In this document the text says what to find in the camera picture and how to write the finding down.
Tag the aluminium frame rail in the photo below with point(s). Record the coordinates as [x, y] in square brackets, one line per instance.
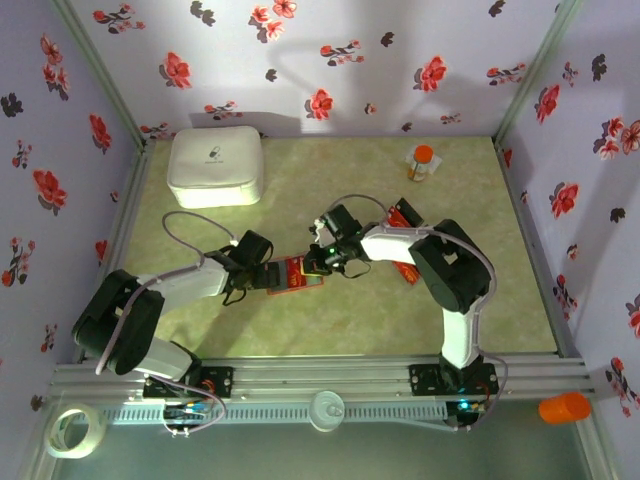
[131, 200]
[535, 250]

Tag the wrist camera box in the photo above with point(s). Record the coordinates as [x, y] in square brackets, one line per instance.
[254, 247]
[342, 221]

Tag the white medicine bag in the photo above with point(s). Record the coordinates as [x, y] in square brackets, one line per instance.
[215, 160]

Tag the clear tape roll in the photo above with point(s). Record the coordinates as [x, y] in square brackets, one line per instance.
[51, 440]

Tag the pill bottle with orange cap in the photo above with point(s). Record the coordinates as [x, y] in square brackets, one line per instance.
[422, 155]

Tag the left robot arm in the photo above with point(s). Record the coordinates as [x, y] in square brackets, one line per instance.
[115, 320]

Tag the red and black packets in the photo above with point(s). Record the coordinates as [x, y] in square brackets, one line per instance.
[391, 223]

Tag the wide aluminium base rail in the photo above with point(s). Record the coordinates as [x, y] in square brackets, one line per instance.
[320, 375]

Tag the aluminium frame post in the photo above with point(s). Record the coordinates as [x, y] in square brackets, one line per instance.
[535, 70]
[101, 70]
[597, 450]
[35, 445]

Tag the black VIP card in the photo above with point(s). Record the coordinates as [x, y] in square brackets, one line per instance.
[411, 205]

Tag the orange plastic cup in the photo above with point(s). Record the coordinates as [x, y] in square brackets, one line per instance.
[565, 409]

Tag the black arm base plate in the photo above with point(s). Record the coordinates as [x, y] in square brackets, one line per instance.
[220, 382]
[425, 380]

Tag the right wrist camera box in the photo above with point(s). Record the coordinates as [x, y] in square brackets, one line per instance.
[342, 221]

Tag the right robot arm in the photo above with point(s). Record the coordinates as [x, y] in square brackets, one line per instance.
[455, 270]

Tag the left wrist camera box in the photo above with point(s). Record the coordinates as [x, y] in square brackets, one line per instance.
[254, 247]

